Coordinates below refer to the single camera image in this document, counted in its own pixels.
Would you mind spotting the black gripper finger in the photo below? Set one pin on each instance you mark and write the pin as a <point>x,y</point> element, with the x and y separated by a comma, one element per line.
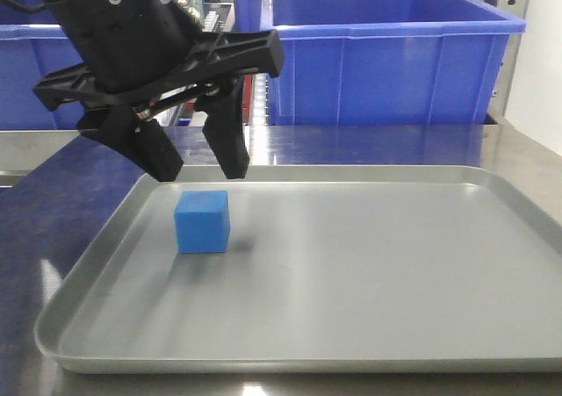
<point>223,129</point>
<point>144,143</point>

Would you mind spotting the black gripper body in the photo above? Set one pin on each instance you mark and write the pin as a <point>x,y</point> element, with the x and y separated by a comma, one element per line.
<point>150,56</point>

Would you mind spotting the blue cube block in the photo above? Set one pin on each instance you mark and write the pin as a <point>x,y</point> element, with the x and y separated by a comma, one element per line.
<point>202,222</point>

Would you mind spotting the blue bin front left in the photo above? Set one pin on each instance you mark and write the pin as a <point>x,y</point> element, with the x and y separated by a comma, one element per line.
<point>33,46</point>

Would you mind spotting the blue bin front right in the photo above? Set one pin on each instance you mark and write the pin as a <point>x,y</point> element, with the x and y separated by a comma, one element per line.
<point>376,62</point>

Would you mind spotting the grey plastic tray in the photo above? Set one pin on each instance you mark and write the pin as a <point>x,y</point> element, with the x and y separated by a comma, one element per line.
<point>328,268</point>

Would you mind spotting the white roller rail right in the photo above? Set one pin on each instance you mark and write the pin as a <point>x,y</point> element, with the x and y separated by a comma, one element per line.
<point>258,107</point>

